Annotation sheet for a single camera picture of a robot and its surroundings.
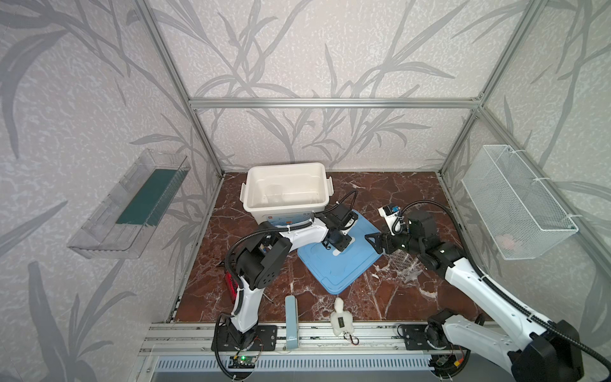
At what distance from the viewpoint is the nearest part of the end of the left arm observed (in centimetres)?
71

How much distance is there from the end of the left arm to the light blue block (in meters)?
0.24

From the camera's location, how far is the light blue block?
717mm
